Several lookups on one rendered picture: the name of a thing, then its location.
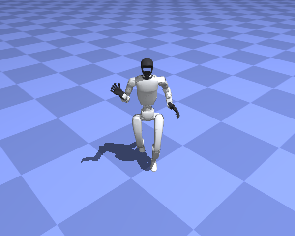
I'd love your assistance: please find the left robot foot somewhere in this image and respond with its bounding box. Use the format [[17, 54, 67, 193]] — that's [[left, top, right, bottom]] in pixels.
[[150, 159, 157, 172]]

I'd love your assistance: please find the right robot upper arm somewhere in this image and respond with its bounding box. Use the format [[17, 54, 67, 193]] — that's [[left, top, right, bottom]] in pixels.
[[125, 77, 137, 103]]

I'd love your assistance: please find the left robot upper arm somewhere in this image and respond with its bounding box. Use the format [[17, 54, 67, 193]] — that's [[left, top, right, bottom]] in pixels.
[[157, 76, 169, 94]]

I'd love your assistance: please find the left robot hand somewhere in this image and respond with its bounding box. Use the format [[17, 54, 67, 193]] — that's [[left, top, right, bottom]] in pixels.
[[168, 102, 180, 119]]

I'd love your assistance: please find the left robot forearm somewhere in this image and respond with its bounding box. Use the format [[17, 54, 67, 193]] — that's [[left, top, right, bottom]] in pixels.
[[165, 87, 173, 108]]

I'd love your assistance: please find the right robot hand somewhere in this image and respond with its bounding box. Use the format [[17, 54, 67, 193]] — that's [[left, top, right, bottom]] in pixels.
[[110, 83, 126, 100]]

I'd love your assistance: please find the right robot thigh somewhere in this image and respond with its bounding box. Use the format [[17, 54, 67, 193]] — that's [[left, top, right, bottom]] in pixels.
[[132, 113, 144, 147]]

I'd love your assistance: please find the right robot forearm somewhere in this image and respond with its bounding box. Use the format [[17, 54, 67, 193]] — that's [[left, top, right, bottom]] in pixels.
[[121, 93, 128, 102]]

